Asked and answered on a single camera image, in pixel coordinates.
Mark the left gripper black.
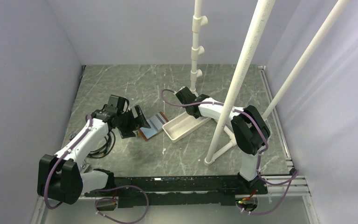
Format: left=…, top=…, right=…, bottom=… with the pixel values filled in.
left=117, top=105, right=150, bottom=139

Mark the brown leather card holder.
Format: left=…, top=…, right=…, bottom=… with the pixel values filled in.
left=136, top=112, right=169, bottom=141

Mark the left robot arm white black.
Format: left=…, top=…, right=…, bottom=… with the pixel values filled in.
left=37, top=95, right=151, bottom=210

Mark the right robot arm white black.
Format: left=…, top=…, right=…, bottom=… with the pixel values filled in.
left=175, top=87, right=271, bottom=194

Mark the white rectangular plastic tray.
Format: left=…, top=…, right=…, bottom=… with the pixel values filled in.
left=163, top=112, right=211, bottom=143

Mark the coiled black cable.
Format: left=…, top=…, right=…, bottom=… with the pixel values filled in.
left=88, top=130, right=116, bottom=160

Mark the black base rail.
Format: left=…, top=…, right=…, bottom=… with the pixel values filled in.
left=86, top=175, right=268, bottom=208

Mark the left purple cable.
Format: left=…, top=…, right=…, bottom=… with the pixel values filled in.
left=43, top=114, right=149, bottom=224

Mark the white PVC pipe frame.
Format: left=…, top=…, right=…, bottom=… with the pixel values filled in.
left=204, top=0, right=349, bottom=166

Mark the aluminium frame rail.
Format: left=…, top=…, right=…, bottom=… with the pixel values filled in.
left=30, top=65, right=322, bottom=224

